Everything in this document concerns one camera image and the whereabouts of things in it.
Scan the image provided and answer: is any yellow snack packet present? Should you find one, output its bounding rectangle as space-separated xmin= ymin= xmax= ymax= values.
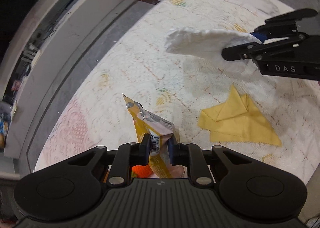
xmin=123 ymin=96 xmax=184 ymax=179

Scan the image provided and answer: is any white fluffy cloth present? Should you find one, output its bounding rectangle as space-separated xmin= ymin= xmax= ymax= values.
xmin=164 ymin=27 xmax=262 ymax=74

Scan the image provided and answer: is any orange knitted toy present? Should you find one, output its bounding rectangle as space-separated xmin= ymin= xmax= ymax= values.
xmin=131 ymin=165 xmax=153 ymax=178

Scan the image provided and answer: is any yellow folded cloth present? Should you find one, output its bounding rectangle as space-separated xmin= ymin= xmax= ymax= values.
xmin=198 ymin=85 xmax=282 ymax=147

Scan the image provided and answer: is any white lace table cloth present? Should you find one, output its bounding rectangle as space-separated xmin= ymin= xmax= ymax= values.
xmin=35 ymin=0 xmax=319 ymax=182

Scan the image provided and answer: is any white TV console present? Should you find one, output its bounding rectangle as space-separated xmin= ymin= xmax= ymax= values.
xmin=4 ymin=0 xmax=128 ymax=159

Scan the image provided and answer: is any wall-mounted black television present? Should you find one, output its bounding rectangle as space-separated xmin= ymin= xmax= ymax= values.
xmin=0 ymin=0 xmax=38 ymax=59

